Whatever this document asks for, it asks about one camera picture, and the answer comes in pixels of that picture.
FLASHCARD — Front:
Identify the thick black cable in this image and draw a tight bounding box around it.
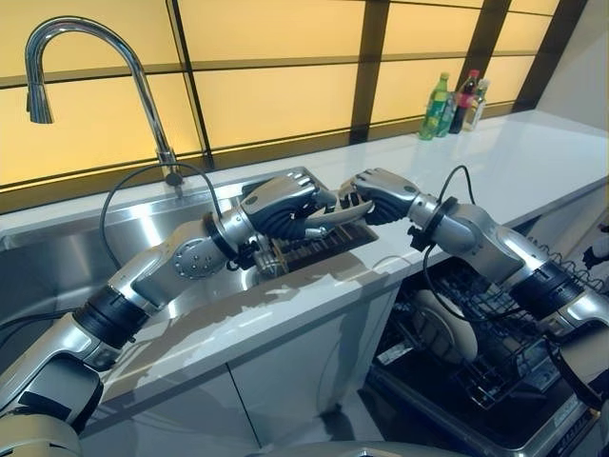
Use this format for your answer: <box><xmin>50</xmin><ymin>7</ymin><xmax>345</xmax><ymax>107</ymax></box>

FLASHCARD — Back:
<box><xmin>545</xmin><ymin>331</ymin><xmax>608</xmax><ymax>411</ymax></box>

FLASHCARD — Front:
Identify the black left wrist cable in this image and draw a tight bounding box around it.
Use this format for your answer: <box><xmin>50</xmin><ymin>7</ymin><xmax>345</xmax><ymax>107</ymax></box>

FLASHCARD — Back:
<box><xmin>101</xmin><ymin>163</ymin><xmax>226</xmax><ymax>268</ymax></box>

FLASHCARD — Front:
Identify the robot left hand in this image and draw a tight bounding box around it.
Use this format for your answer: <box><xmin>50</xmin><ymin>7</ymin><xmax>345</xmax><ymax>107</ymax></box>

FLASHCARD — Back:
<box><xmin>239</xmin><ymin>171</ymin><xmax>338</xmax><ymax>240</ymax></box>

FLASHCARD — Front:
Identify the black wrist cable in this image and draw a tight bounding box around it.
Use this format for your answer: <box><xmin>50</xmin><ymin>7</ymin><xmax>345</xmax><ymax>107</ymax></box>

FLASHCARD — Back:
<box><xmin>101</xmin><ymin>163</ymin><xmax>226</xmax><ymax>268</ymax></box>
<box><xmin>421</xmin><ymin>164</ymin><xmax>529</xmax><ymax>330</ymax></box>

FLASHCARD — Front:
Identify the black wire dishwasher rack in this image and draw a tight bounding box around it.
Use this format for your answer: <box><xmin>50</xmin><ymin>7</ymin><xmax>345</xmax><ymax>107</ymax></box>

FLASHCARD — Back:
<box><xmin>380</xmin><ymin>256</ymin><xmax>599</xmax><ymax>411</ymax></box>

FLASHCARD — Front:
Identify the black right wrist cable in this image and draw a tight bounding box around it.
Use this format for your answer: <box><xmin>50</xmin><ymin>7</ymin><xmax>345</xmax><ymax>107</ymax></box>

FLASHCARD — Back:
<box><xmin>421</xmin><ymin>164</ymin><xmax>529</xmax><ymax>330</ymax></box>

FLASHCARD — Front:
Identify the clear oil bottle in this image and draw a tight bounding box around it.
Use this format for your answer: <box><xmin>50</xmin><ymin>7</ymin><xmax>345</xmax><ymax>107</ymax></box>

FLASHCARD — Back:
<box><xmin>462</xmin><ymin>78</ymin><xmax>492</xmax><ymax>133</ymax></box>

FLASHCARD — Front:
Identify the chrome gooseneck faucet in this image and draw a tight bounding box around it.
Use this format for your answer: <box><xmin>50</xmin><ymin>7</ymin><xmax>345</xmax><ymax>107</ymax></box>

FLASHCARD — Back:
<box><xmin>24</xmin><ymin>16</ymin><xmax>186</xmax><ymax>197</ymax></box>

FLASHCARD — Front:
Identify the grey plate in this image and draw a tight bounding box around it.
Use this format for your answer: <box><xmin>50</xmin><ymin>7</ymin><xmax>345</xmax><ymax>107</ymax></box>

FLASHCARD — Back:
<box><xmin>304</xmin><ymin>202</ymin><xmax>376</xmax><ymax>230</ymax></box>

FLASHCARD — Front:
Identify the green plastic bottle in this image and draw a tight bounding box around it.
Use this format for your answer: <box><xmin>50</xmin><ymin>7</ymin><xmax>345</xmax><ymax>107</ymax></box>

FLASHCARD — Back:
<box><xmin>418</xmin><ymin>71</ymin><xmax>457</xmax><ymax>142</ymax></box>

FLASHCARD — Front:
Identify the dishwasher door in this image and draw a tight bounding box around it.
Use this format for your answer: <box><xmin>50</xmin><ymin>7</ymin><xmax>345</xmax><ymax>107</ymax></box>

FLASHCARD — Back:
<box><xmin>360</xmin><ymin>351</ymin><xmax>609</xmax><ymax>457</ymax></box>

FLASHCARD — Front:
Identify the white plate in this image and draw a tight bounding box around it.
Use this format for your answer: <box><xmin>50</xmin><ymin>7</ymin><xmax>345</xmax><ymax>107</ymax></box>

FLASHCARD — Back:
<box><xmin>410</xmin><ymin>287</ymin><xmax>480</xmax><ymax>366</ymax></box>

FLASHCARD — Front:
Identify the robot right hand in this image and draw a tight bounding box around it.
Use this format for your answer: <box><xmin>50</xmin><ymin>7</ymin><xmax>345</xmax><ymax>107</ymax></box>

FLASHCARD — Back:
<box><xmin>338</xmin><ymin>167</ymin><xmax>423</xmax><ymax>227</ymax></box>

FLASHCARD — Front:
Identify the dark bottle with red cap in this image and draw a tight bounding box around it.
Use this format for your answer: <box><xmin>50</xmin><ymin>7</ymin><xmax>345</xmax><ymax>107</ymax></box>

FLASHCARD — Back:
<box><xmin>447</xmin><ymin>69</ymin><xmax>481</xmax><ymax>136</ymax></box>

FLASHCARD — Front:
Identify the dark dish rack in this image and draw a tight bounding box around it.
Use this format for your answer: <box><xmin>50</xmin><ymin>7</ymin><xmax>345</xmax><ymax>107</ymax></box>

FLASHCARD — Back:
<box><xmin>251</xmin><ymin>221</ymin><xmax>381</xmax><ymax>278</ymax></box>

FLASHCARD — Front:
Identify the white cabinet door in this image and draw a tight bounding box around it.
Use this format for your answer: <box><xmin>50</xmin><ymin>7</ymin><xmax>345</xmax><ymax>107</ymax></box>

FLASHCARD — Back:
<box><xmin>226</xmin><ymin>284</ymin><xmax>397</xmax><ymax>447</ymax></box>

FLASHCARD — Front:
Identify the stainless steel sink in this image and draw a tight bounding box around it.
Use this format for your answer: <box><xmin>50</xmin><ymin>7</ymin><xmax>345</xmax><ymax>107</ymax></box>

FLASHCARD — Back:
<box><xmin>0</xmin><ymin>166</ymin><xmax>382</xmax><ymax>337</ymax></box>

